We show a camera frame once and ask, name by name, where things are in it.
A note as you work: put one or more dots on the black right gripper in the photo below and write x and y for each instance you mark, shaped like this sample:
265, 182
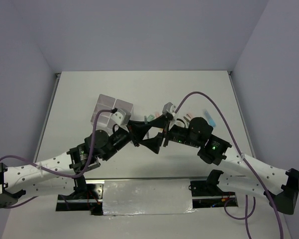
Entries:
163, 122

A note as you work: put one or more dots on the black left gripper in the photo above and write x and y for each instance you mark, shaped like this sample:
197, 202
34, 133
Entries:
138, 130

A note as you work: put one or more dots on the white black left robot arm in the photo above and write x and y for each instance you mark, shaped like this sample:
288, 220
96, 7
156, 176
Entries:
66, 171

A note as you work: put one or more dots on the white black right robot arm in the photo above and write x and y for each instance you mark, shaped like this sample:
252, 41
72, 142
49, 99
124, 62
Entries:
238, 172

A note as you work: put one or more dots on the pink beige mini stapler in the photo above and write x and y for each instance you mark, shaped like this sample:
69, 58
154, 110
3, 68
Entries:
188, 117

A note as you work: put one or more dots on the green translucent correction tape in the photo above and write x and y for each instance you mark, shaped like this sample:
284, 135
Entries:
149, 118

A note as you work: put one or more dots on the blue highlighter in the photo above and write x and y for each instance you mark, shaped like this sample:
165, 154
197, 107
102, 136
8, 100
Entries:
209, 119

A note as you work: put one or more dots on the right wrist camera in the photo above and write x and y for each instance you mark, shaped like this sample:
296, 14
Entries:
169, 111

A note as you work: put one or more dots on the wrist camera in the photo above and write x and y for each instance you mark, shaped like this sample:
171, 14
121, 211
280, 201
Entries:
121, 116
169, 111

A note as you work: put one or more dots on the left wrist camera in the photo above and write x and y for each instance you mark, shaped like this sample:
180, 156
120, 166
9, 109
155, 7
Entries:
121, 116

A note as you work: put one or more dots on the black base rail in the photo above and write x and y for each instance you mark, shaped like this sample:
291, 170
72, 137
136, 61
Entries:
91, 201

